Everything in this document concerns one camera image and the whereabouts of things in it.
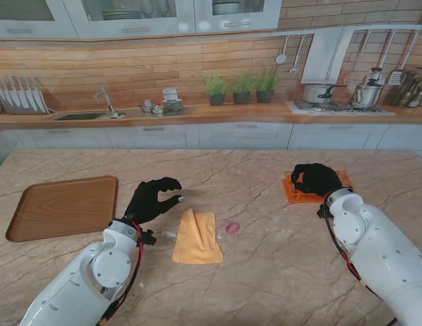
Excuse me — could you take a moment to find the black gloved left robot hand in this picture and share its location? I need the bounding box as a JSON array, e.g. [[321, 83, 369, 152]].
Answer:
[[124, 177, 184, 225]]

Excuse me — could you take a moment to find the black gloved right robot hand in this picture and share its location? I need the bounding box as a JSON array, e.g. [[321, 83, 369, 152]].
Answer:
[[290, 163, 344, 198]]

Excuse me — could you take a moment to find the yellow microfibre cloth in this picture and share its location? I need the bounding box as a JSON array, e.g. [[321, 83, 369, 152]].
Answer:
[[172, 209, 224, 266]]

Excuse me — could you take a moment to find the orange test tube rack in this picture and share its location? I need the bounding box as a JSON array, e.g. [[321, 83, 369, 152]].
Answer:
[[282, 169, 354, 205]]

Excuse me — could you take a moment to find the brown wooden tray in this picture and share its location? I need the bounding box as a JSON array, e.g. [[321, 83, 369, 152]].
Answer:
[[5, 175, 119, 243]]

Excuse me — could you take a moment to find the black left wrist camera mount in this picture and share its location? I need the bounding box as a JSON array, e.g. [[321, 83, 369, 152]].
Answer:
[[137, 229, 158, 247]]

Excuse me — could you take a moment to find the red black left arm cable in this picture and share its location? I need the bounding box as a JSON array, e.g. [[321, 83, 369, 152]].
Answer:
[[101, 222, 145, 325]]

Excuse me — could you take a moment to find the red black arm cable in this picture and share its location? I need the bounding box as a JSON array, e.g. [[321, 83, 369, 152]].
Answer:
[[101, 222, 145, 325], [324, 209, 398, 326]]

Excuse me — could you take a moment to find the red black right arm cable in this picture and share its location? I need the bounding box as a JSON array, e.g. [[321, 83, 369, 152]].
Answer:
[[324, 209, 398, 326]]

